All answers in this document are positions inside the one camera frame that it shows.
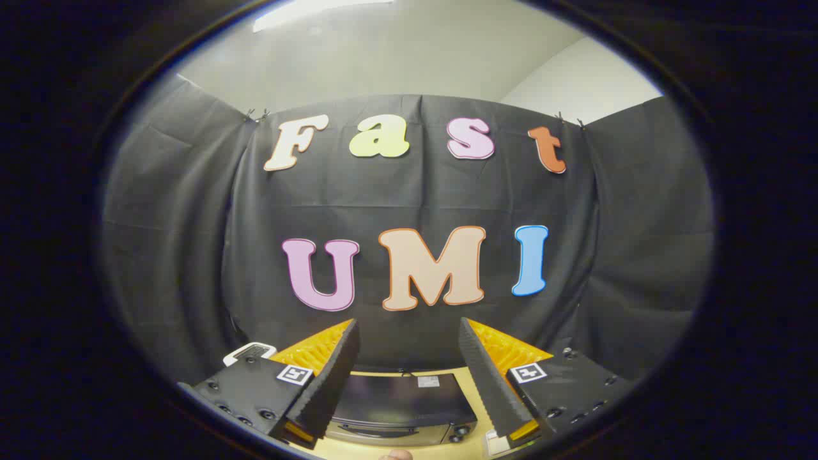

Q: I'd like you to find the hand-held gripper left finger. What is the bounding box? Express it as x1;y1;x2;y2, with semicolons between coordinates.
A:
178;318;360;450

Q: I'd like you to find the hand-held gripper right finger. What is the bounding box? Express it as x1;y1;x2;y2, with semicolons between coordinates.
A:
458;317;633;448

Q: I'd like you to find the black toaster oven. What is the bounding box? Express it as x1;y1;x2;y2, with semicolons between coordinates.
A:
326;372;479;447

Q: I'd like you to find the white bread toaster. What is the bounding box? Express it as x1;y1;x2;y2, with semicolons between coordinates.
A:
222;342;277;367

